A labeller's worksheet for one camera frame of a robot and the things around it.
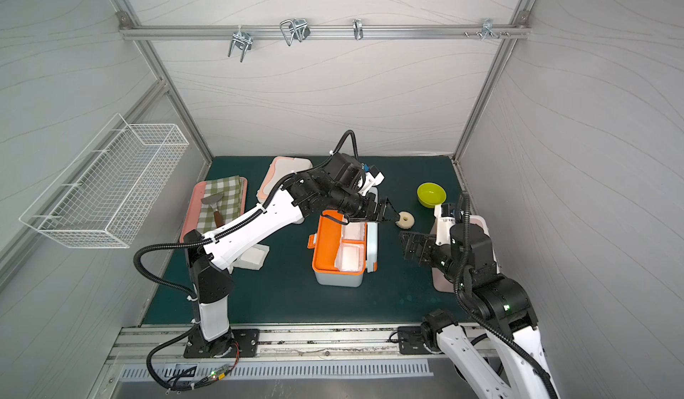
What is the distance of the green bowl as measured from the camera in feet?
3.41

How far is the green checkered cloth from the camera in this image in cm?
100

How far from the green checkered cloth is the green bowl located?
2.38 feet
